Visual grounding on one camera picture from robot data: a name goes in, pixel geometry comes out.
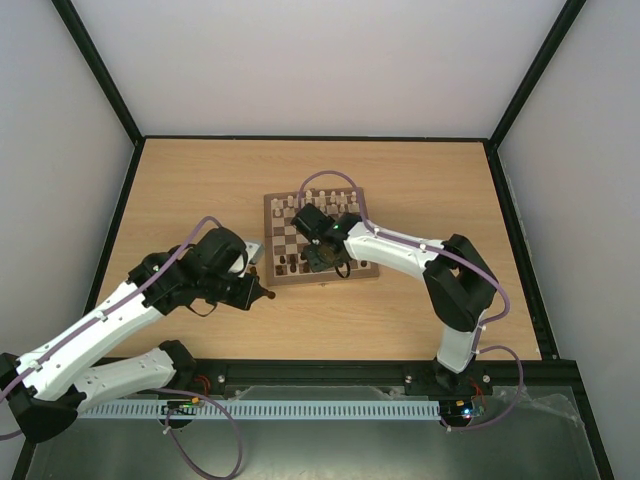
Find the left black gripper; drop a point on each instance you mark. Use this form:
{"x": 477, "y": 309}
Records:
{"x": 252, "y": 291}

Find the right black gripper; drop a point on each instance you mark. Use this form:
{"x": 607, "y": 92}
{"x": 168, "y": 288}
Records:
{"x": 320, "y": 256}

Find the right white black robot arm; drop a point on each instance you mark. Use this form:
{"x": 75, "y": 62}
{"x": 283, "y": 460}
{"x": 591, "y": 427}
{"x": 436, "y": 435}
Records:
{"x": 459, "y": 283}

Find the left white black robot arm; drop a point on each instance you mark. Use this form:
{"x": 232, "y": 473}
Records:
{"x": 48, "y": 387}

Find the wooden chess board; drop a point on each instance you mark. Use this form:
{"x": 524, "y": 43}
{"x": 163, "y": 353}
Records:
{"x": 282, "y": 239}

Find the light pieces back rows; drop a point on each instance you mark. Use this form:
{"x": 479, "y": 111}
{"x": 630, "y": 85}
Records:
{"x": 331, "y": 202}

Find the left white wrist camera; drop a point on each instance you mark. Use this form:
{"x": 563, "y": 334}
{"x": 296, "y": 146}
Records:
{"x": 255, "y": 252}

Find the white slotted cable duct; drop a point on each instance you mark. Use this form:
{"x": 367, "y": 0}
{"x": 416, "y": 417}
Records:
{"x": 157, "y": 409}

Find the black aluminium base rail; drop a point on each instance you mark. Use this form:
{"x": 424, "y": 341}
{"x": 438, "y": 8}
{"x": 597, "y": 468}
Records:
{"x": 226, "y": 378}

